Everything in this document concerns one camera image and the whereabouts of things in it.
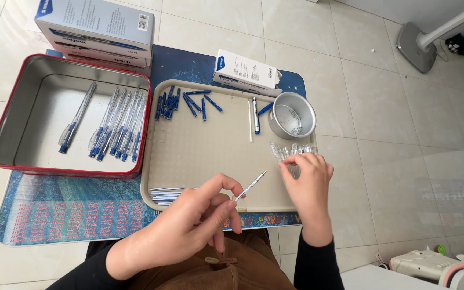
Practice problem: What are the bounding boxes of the person's right hand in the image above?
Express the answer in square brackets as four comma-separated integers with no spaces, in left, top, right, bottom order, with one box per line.
[278,152,334,231]

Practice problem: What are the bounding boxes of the person's left hand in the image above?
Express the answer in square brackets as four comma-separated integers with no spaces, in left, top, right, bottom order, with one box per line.
[129,173,245,278]

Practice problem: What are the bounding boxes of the blue printed low table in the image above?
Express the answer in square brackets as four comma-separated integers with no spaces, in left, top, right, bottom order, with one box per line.
[0,44,309,246]

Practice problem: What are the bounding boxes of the round metal bowl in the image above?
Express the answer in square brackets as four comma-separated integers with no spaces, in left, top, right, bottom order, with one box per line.
[268,92,317,140]

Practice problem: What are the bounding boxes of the red-rimmed metal tin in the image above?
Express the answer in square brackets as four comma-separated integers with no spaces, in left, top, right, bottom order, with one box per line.
[0,53,152,180]

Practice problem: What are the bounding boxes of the blue plastic pen cap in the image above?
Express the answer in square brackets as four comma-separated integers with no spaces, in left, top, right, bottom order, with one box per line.
[257,102,275,117]

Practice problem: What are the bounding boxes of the pile of blue pen caps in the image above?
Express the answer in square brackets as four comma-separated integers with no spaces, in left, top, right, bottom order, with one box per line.
[155,85,224,121]

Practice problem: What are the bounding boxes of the row of blue clear pens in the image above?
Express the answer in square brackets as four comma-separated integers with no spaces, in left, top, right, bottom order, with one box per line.
[88,86,148,162]

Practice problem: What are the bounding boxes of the small white pen box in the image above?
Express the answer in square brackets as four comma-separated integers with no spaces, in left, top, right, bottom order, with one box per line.
[213,49,283,97]

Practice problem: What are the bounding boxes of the stack of silver pen refills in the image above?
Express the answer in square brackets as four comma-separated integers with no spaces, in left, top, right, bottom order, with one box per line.
[149,186,198,206]

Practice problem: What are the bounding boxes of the white pink machine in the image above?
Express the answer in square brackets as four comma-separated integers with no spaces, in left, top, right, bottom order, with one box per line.
[389,249,464,290]

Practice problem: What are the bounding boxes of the beige plastic tray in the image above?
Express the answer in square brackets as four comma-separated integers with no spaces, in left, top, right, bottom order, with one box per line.
[140,79,319,213]

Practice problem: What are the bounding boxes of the grey pen box blue print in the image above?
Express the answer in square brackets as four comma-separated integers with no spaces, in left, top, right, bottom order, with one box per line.
[45,32,152,68]

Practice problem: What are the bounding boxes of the silver pen refill with spring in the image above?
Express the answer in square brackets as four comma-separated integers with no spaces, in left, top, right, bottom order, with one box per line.
[234,170,267,202]

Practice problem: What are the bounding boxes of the person's brown garment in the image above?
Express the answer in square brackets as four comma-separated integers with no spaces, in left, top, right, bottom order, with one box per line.
[129,229,297,290]

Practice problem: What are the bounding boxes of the clear pen barrel blue tip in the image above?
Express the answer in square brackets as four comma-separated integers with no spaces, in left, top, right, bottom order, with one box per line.
[252,97,261,135]

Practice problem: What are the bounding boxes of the grey floor stand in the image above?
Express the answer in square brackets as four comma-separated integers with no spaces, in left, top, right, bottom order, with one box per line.
[396,0,464,74]

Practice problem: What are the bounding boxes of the pile of clear pen barrels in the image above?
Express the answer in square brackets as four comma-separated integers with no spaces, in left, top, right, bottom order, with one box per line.
[269,141,316,180]

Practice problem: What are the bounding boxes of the small metal springs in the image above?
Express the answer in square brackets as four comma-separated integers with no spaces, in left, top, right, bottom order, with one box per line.
[286,107,303,135]

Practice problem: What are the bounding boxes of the blue clear ballpoint pen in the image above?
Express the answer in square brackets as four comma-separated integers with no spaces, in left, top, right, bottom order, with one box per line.
[58,81,97,154]

